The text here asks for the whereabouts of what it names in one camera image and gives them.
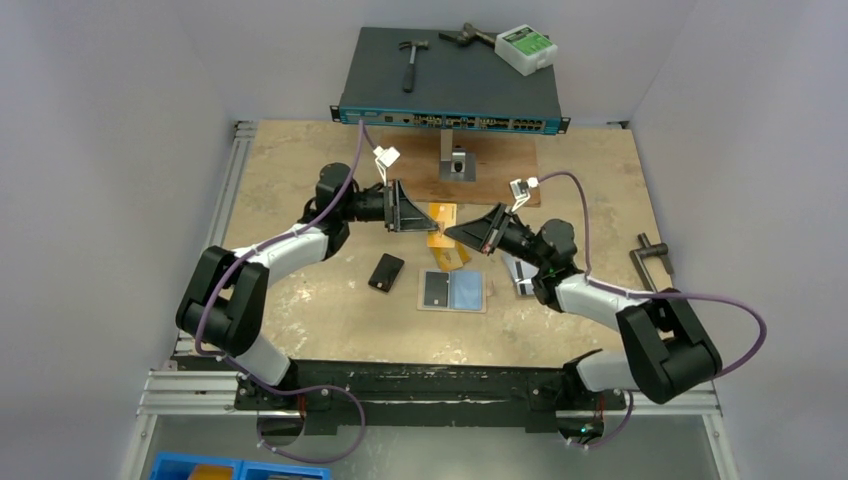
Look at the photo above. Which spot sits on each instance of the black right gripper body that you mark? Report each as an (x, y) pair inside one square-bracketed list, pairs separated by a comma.
[(499, 229)]

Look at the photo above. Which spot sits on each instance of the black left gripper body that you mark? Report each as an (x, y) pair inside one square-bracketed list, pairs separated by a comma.
[(388, 197)]

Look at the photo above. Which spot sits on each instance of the gold VIP credit card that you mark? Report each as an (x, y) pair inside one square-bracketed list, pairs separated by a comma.
[(444, 214)]

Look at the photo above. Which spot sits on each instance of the tan leather card holder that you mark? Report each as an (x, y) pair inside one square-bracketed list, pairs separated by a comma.
[(469, 291)]

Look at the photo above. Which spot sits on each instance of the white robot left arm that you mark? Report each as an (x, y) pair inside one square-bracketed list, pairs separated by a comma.
[(223, 304)]

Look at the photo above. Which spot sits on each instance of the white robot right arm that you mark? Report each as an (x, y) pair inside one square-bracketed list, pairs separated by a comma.
[(666, 350)]

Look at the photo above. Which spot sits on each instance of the silver credit card stack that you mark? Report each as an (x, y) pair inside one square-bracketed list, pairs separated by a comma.
[(521, 274)]

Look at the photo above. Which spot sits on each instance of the brown plywood board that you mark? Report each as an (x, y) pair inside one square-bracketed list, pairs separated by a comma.
[(496, 160)]

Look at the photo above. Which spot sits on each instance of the small hammer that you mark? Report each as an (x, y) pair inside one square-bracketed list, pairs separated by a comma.
[(413, 46)]

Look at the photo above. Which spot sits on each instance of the white green box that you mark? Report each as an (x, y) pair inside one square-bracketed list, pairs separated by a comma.
[(525, 49)]

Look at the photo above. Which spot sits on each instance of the dark pliers tool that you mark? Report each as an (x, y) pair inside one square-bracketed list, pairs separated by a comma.
[(467, 36)]

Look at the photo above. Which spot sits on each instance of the blue plastic bin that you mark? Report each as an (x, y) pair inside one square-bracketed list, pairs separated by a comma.
[(168, 465)]

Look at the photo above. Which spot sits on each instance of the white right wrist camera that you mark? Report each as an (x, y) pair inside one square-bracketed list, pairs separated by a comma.
[(521, 190)]

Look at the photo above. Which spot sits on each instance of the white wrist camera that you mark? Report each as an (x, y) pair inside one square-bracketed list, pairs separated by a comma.
[(521, 190), (384, 158)]

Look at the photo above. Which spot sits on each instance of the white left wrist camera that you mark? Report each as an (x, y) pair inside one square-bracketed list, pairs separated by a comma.
[(384, 158)]

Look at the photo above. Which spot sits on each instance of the metal stand base bracket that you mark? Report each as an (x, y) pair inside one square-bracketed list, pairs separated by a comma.
[(457, 164)]

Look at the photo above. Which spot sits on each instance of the blue network switch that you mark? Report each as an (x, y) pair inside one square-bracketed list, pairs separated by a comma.
[(456, 88)]

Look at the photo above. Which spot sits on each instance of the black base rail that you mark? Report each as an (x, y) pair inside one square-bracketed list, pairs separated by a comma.
[(343, 393)]

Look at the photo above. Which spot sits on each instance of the aluminium frame rail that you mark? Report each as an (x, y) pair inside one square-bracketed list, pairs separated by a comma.
[(330, 312)]

